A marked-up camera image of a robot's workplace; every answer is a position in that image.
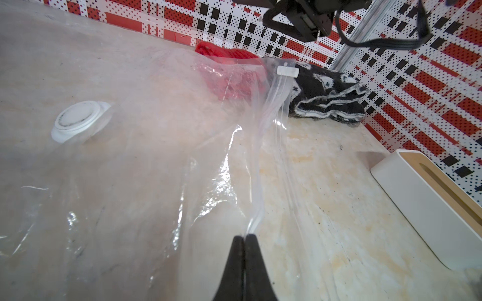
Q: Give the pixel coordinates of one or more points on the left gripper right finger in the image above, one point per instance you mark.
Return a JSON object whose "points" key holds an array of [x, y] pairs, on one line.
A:
{"points": [[257, 285]]}

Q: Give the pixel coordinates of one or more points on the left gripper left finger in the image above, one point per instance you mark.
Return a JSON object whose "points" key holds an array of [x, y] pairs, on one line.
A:
{"points": [[232, 282]]}

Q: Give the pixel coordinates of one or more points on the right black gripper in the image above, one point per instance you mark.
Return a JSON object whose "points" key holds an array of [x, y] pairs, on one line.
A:
{"points": [[303, 20]]}

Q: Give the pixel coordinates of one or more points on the black smiley pattern scarf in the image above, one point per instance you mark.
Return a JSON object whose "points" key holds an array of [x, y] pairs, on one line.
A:
{"points": [[319, 93]]}

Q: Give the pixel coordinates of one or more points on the red knitted scarf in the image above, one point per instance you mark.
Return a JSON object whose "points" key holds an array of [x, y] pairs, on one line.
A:
{"points": [[234, 74]]}

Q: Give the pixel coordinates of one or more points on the clear plastic vacuum bag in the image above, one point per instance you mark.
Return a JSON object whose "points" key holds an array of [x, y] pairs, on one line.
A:
{"points": [[145, 203]]}

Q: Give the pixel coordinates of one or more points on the white bag zip slider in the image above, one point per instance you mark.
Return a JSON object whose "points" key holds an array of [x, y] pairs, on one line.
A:
{"points": [[288, 71]]}

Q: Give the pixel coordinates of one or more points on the white vacuum bag valve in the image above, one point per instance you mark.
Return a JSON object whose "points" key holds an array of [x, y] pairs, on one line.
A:
{"points": [[76, 119]]}

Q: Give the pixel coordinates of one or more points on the white wooden top tray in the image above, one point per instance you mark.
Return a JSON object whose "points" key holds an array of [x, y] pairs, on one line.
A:
{"points": [[443, 215]]}

